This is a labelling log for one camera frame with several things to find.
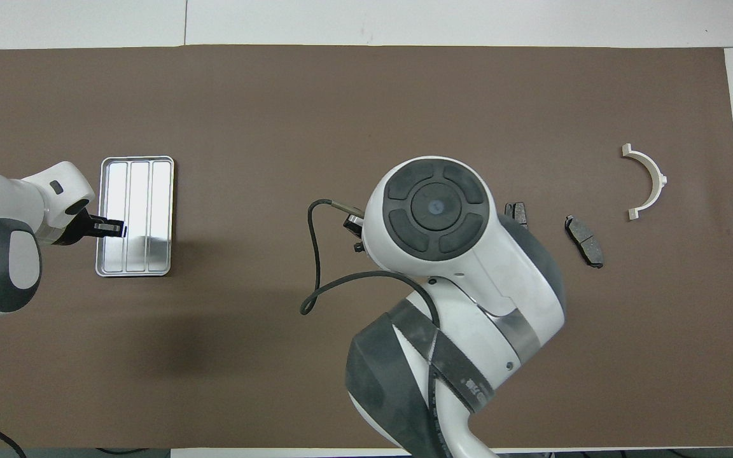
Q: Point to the brown table mat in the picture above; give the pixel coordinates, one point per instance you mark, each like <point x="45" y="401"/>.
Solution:
<point x="366" y="95"/>

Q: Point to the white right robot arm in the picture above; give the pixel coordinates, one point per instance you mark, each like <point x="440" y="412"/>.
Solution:
<point x="468" y="305"/>

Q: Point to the dark rectangular brake pad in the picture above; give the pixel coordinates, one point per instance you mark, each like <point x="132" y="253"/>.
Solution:
<point x="518" y="213"/>

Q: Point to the white curved plastic bracket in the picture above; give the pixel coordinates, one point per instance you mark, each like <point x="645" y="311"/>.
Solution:
<point x="656" y="178"/>

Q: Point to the dark curved brake pad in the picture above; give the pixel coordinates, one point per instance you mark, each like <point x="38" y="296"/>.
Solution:
<point x="586" y="245"/>

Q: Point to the silver metal tray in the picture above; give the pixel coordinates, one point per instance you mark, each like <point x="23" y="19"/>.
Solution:
<point x="144" y="197"/>

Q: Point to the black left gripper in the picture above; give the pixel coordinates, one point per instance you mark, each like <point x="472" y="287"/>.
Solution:
<point x="77" y="228"/>

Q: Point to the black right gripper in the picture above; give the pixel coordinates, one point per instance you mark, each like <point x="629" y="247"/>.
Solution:
<point x="354" y="226"/>

